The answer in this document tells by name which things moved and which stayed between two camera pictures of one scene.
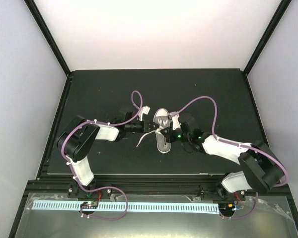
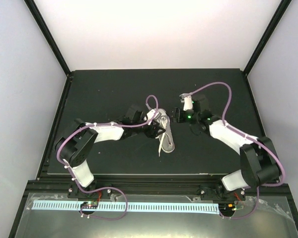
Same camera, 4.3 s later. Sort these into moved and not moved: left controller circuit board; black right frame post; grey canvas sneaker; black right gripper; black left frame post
Moved: black right gripper; grey canvas sneaker
Not moved: black left frame post; black right frame post; left controller circuit board
